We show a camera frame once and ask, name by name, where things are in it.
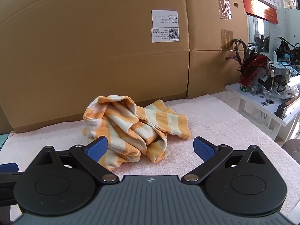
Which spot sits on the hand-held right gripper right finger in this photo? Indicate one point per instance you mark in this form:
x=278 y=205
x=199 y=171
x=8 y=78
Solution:
x=204 y=148

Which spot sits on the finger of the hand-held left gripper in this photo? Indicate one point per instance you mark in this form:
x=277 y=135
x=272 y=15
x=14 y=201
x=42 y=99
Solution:
x=9 y=167

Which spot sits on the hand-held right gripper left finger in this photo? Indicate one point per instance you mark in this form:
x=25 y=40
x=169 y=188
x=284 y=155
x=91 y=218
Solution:
x=97 y=148

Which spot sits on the orange white striped shirt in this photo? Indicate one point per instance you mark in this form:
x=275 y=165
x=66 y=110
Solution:
x=131 y=126

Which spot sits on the teal cloth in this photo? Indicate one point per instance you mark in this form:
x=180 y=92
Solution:
x=4 y=141

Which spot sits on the pink fluffy blanket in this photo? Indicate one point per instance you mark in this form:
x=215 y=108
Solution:
x=222 y=126

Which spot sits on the white side table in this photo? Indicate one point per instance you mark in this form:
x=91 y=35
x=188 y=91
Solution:
x=257 y=98

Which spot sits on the taped cardboard box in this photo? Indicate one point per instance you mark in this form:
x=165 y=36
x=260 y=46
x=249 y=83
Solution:
x=211 y=70

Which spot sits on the grey metal device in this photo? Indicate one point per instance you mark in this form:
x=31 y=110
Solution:
x=257 y=82

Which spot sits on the red-leaved potted plant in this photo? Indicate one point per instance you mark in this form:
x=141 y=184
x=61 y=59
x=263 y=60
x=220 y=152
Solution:
x=248 y=63

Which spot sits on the large cardboard box two labels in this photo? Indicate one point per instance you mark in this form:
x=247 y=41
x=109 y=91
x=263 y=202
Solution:
x=82 y=51

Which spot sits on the white label with square code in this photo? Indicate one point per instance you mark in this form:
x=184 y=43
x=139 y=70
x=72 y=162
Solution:
x=164 y=35

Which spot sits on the white shipping label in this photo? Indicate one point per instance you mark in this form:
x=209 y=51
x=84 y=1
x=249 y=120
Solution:
x=164 y=18

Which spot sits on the wall calendar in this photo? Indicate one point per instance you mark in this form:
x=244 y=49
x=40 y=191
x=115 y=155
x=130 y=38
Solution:
x=260 y=11

